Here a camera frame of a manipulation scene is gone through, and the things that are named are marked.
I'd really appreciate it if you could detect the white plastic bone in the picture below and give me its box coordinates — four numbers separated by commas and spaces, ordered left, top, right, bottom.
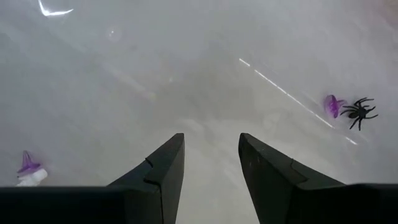
16, 167, 49, 187

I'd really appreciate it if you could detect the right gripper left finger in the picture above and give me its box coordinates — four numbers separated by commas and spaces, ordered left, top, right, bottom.
107, 133, 186, 224

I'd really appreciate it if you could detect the purple witch hat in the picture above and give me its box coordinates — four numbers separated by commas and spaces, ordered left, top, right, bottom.
17, 150, 42, 175
322, 94, 348, 119

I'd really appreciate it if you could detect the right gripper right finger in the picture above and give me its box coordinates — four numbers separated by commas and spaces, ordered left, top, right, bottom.
238, 133, 346, 224

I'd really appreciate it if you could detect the black plastic spider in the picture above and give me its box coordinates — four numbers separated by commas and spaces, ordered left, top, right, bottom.
339, 97, 379, 131

